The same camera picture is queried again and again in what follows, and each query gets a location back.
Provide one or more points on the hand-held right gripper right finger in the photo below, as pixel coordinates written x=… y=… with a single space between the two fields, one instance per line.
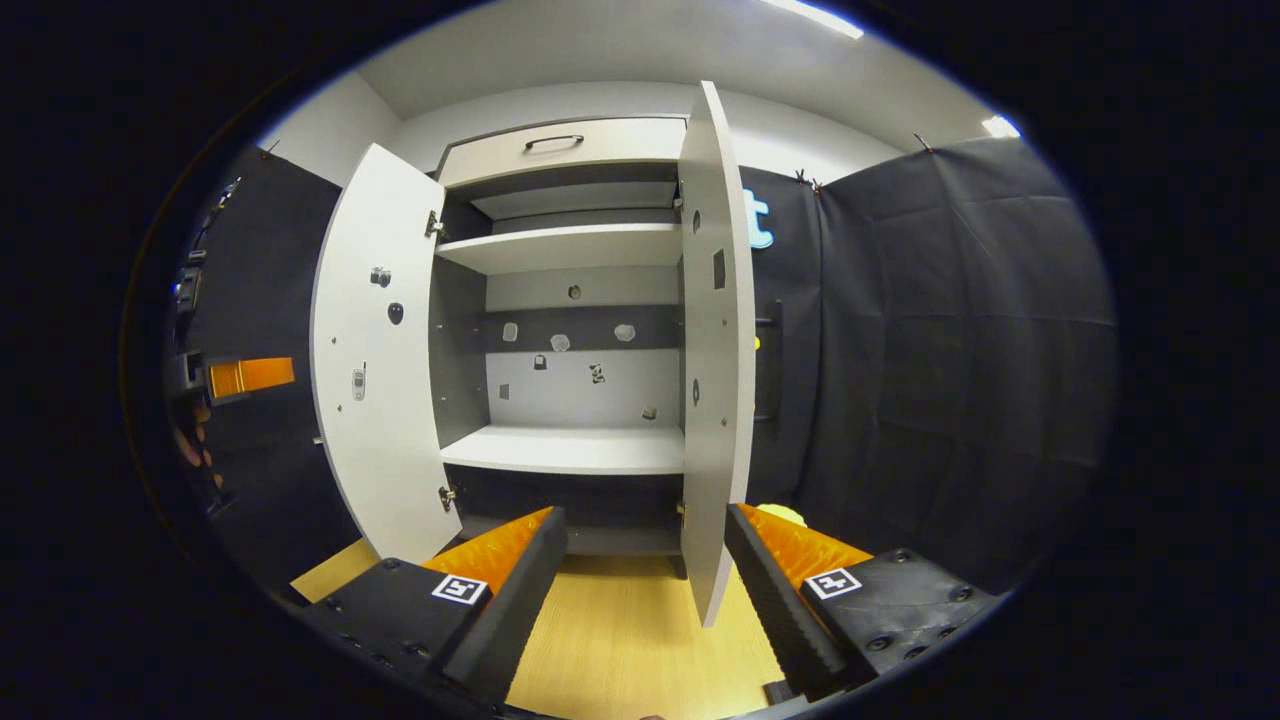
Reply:
x=775 y=620

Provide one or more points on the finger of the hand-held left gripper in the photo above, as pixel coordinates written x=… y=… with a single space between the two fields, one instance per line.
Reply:
x=250 y=376

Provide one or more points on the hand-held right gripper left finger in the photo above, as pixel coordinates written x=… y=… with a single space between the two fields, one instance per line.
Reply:
x=510 y=620

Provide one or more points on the white cabinet door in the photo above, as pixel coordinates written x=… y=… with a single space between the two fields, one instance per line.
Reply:
x=380 y=450
x=715 y=400

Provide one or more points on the white double-door shoe cabinet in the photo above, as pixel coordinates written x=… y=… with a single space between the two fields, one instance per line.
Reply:
x=570 y=410

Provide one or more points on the metal door hinge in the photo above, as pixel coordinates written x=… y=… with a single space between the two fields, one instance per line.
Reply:
x=448 y=497
x=434 y=225

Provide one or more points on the white cabinet shelf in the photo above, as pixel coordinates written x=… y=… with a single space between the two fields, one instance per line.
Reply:
x=560 y=450
x=560 y=248

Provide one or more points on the white cabinet drawer front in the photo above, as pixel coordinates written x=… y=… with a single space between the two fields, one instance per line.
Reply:
x=620 y=150

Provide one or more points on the yellow knobbly ball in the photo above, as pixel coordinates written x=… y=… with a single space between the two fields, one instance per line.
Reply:
x=785 y=515

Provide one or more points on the black backdrop cloth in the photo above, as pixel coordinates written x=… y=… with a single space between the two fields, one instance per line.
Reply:
x=950 y=350

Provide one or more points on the short ceiling light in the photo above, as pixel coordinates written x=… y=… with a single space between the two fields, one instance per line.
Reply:
x=1001 y=126

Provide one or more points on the long ceiling light strip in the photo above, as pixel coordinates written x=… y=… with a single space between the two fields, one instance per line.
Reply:
x=815 y=15

